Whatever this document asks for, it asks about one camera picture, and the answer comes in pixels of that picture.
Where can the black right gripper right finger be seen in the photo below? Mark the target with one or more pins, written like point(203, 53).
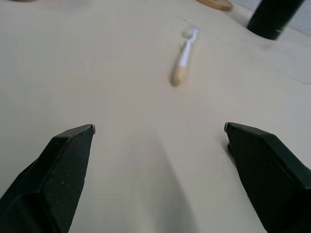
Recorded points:
point(269, 179)

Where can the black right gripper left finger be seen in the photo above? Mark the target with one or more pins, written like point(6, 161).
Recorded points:
point(46, 184)

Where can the black cylindrical mug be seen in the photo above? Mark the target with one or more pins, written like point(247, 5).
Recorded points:
point(272, 17)

